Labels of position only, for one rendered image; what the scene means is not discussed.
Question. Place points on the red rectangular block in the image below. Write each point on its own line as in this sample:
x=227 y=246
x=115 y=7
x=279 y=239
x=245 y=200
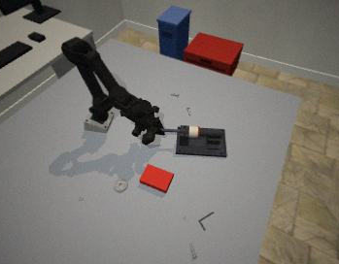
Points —
x=156 y=178

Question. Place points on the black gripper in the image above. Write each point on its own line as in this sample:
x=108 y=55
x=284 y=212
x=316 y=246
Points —
x=152 y=124

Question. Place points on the grey flat washer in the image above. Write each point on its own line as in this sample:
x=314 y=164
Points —
x=120 y=188

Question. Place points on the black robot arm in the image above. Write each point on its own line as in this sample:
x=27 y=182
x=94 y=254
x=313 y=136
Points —
x=80 y=53

